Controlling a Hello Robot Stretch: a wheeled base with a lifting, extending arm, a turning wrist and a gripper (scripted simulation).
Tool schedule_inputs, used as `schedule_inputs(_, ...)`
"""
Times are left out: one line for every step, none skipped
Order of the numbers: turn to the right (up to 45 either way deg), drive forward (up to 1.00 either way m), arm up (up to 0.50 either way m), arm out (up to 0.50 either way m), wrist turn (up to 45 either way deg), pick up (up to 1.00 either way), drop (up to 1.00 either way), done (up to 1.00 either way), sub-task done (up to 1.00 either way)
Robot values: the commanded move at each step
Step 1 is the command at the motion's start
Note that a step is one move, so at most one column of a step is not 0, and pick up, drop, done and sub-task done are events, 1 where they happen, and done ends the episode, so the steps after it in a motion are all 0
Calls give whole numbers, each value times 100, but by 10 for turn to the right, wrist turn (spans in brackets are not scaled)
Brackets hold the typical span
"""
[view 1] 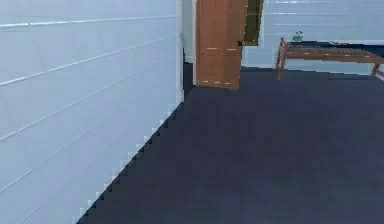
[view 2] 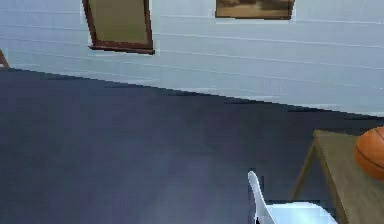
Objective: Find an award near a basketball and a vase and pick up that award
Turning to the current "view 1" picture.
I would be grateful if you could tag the brown wooden room door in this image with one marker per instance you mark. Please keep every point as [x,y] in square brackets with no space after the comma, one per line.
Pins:
[218,43]

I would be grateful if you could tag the dark olive framed picture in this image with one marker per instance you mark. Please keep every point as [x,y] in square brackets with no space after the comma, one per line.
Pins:
[253,21]

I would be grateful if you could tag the small green potted plant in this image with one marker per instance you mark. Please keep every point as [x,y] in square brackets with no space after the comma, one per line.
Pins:
[298,36]

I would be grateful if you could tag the brown wooden table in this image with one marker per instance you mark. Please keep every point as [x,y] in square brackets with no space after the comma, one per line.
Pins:
[328,54]

